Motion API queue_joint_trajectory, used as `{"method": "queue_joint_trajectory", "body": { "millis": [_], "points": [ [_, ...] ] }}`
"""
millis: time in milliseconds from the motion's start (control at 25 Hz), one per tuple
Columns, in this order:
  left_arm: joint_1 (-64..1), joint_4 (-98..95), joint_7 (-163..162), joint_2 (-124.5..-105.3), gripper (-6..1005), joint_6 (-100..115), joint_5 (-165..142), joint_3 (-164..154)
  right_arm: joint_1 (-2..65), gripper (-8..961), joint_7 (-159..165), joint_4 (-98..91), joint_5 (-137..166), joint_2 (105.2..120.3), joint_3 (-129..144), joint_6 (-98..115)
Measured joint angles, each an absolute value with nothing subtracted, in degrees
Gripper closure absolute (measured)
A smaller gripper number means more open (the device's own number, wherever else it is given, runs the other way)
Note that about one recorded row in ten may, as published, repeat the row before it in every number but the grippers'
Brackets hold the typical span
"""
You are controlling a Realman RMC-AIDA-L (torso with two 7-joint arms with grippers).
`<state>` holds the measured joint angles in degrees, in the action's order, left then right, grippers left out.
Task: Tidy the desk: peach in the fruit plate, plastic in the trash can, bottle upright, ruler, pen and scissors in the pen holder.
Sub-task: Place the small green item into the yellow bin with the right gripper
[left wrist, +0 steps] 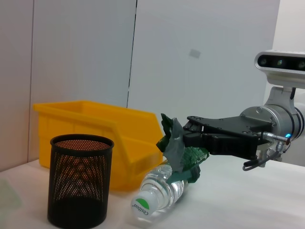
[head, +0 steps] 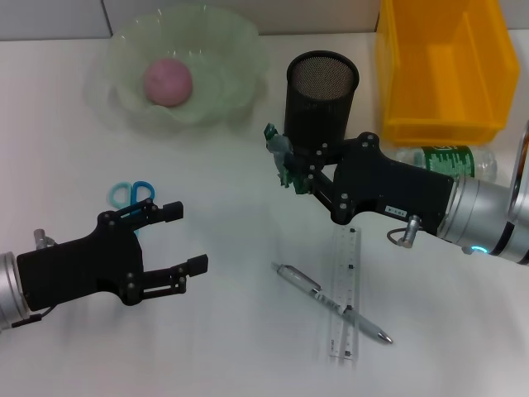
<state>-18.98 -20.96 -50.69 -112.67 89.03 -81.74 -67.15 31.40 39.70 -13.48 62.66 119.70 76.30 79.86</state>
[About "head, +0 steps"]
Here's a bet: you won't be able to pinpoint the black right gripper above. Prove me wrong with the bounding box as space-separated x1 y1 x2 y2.
284 131 455 236

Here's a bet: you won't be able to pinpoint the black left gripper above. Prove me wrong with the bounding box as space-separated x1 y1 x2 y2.
16 198 210 313

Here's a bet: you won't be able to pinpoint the green plastic wrapper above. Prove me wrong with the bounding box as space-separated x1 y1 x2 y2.
263 122 309 194

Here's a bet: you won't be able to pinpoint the pink toy peach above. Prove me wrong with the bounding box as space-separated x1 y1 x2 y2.
143 57 194 108

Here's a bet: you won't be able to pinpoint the blue and teal scissors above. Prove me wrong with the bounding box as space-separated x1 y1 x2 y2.
107 180 156 216

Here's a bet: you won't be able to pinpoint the clear plastic ruler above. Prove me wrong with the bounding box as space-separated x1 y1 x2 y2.
328 224 362 359

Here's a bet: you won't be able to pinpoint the silver ballpoint pen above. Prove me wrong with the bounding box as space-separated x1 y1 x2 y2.
270 261 394 345

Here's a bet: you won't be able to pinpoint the clear bottle with green label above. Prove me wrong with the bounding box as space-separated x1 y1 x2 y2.
396 144 498 183

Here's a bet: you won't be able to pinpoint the green translucent fruit bowl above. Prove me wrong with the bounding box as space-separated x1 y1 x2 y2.
88 3 269 133

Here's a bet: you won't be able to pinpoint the black mesh cup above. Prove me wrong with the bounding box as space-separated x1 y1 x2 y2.
283 50 360 156

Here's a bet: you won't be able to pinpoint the yellow plastic bin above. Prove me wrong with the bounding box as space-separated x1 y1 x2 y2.
374 0 521 146

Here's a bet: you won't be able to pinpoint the right gripper cable with plugs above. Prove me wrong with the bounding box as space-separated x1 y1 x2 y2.
386 213 422 250

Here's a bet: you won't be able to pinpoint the gripper cable with plugs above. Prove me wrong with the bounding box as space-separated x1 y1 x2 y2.
10 228 57 330
386 213 422 250

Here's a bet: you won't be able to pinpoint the left gripper cable with plugs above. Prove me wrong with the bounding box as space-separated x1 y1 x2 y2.
10 228 57 330

